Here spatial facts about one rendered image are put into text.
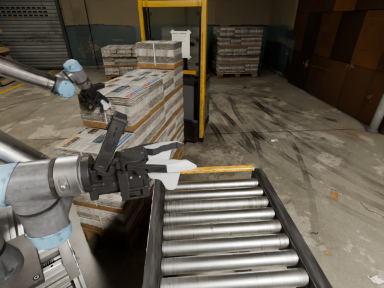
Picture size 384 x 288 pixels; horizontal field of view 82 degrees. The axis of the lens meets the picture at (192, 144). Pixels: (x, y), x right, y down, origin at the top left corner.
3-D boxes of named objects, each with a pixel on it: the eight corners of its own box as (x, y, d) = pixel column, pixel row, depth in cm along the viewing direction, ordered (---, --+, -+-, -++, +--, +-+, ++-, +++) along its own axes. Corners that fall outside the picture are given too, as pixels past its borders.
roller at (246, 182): (163, 188, 109) (162, 180, 107) (256, 183, 112) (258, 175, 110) (163, 195, 105) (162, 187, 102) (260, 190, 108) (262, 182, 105)
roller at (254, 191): (163, 197, 104) (162, 189, 101) (261, 192, 107) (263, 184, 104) (162, 205, 99) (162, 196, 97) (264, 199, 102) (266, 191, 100)
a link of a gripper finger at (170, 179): (197, 187, 43) (152, 183, 45) (196, 159, 41) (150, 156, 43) (194, 196, 41) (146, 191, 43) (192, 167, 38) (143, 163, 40)
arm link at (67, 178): (62, 151, 44) (47, 170, 36) (87, 148, 45) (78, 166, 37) (71, 184, 47) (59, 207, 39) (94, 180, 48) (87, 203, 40)
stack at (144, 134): (84, 241, 169) (51, 146, 128) (147, 159, 268) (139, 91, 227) (131, 252, 161) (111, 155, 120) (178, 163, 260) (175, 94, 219)
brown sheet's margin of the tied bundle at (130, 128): (112, 129, 147) (111, 123, 145) (132, 114, 172) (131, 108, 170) (134, 132, 144) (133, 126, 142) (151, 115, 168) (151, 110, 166)
